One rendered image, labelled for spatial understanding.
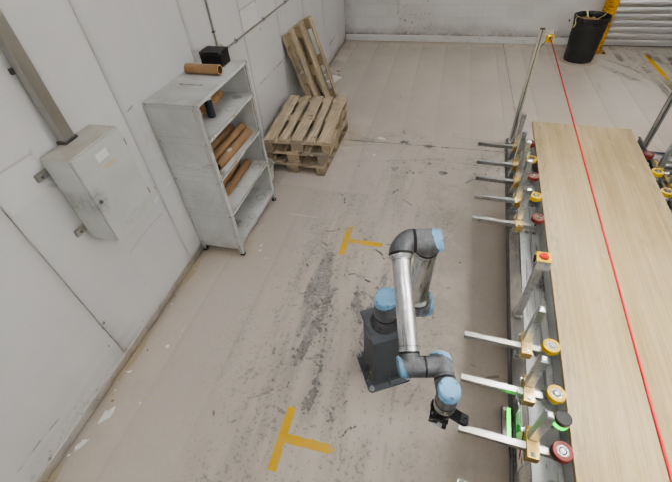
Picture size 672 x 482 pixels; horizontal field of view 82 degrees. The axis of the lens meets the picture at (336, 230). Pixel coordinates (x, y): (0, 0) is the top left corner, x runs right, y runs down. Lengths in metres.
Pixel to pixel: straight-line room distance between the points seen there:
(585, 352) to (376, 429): 1.36
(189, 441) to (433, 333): 1.90
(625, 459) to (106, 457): 2.90
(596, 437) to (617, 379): 0.33
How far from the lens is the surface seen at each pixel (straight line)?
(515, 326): 2.55
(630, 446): 2.20
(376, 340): 2.46
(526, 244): 3.16
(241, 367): 3.18
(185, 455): 3.05
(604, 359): 2.37
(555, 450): 2.05
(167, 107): 3.16
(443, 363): 1.76
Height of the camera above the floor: 2.72
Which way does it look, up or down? 43 degrees down
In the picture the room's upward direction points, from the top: 5 degrees counter-clockwise
